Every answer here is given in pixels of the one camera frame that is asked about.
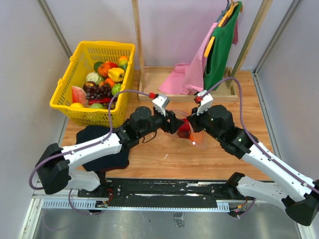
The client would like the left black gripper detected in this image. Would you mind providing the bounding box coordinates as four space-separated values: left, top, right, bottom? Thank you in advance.
139 107 185 139

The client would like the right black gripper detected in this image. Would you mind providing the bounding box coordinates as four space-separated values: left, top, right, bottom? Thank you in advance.
187 104 223 142

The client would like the red apple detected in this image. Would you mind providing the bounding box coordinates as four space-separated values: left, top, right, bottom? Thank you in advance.
177 119 191 138

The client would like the clear zip top bag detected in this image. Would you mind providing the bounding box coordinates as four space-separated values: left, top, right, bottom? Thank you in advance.
165 110 207 150

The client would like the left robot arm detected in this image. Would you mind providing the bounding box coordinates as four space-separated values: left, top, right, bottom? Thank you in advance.
35 107 184 197

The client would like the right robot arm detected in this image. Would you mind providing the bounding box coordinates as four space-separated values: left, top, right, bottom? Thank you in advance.
187 105 319 226

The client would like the pink shirt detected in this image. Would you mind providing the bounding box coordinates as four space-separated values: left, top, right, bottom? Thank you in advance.
158 21 239 96

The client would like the wooden rack tray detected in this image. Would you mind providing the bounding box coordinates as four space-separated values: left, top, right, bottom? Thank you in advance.
139 66 238 103

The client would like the green shirt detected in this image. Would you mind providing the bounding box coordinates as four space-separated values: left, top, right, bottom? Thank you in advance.
203 1 243 90

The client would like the dark navy cloth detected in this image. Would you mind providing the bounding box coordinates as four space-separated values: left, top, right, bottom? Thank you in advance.
76 125 129 172

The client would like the green custard apple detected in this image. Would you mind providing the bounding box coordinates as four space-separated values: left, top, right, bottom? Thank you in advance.
111 83 122 96

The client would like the yellow clothes hanger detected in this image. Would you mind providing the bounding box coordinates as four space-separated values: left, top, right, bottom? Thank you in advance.
204 36 215 58

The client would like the yellow bell pepper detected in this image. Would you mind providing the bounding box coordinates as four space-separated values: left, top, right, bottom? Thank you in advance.
108 68 125 82

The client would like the purple grape bunch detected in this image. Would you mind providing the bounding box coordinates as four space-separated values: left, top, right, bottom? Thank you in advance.
86 85 113 100

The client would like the small orange fruit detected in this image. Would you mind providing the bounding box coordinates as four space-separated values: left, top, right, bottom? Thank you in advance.
104 78 116 88

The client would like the mango fruit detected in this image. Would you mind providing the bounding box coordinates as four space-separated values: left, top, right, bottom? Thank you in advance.
118 56 129 72

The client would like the red chili pepper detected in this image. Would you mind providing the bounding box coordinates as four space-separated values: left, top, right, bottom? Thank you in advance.
89 98 111 105

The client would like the orange pumpkin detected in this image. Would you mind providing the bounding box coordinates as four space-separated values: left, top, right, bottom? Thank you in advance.
98 63 112 78

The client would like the green white cabbage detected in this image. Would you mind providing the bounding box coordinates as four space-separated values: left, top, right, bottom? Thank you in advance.
86 72 105 85

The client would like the watermelon slice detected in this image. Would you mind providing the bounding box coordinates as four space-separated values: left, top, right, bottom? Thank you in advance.
72 86 88 107

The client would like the yellow lemon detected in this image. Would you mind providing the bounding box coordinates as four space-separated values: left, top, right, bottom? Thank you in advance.
70 103 85 108

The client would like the yellow plastic basket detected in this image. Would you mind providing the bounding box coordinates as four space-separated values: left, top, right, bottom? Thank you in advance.
50 41 135 126

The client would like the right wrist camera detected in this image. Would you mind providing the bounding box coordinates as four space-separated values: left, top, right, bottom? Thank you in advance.
194 90 213 116

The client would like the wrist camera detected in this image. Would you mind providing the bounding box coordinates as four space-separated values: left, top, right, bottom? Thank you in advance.
152 94 170 117
194 90 213 116

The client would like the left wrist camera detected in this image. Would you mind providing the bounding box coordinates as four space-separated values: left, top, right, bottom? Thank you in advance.
152 94 170 117

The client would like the right wooden rack post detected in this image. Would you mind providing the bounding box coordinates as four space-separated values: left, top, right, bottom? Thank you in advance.
230 0 273 77

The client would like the wooden rack post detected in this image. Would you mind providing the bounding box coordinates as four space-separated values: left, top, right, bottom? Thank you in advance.
230 0 273 77
132 0 146 89

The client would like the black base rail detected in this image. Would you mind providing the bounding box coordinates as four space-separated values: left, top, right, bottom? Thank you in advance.
77 177 256 207

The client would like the left wooden rack post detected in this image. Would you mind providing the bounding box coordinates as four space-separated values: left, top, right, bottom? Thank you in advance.
132 0 146 89

